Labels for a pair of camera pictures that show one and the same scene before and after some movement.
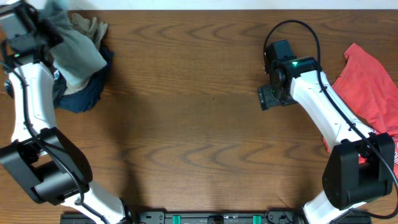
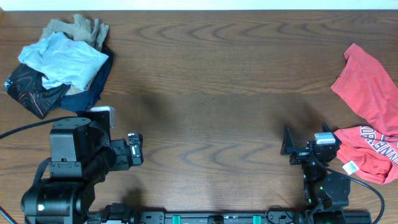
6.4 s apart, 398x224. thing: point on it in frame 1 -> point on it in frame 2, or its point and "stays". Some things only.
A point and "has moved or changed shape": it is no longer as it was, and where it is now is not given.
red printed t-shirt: x=370 y=89 stays
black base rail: x=209 y=217 stays
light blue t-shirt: x=74 y=58 has moved or changed shape
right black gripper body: x=270 y=94 -> x=300 y=156
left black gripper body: x=46 y=35 -> x=123 y=161
